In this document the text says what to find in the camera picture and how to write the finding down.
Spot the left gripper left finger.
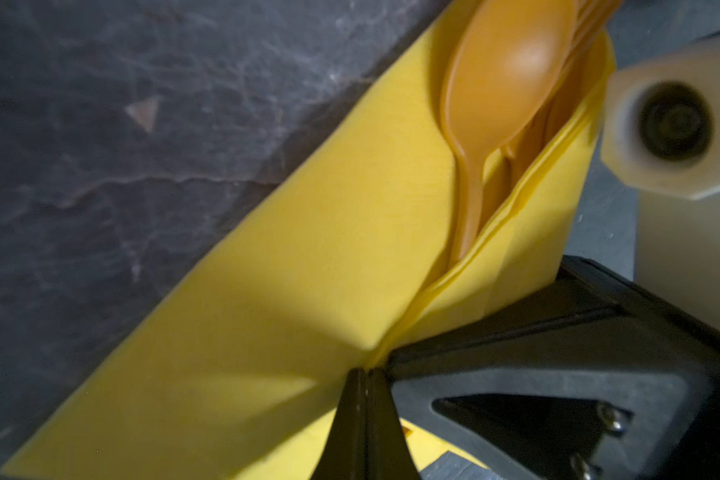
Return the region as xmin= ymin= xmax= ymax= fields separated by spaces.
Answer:
xmin=311 ymin=368 xmax=368 ymax=480

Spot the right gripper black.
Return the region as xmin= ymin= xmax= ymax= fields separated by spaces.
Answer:
xmin=386 ymin=256 xmax=720 ymax=479

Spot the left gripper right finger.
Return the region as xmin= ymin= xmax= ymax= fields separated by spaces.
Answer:
xmin=367 ymin=369 xmax=420 ymax=480

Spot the orange plastic fork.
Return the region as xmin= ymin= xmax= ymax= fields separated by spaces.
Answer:
xmin=503 ymin=0 xmax=625 ymax=181

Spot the orange plastic spoon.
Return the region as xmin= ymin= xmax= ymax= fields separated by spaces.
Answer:
xmin=440 ymin=0 xmax=578 ymax=264

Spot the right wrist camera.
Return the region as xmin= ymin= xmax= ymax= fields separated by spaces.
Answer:
xmin=601 ymin=32 xmax=720 ymax=331

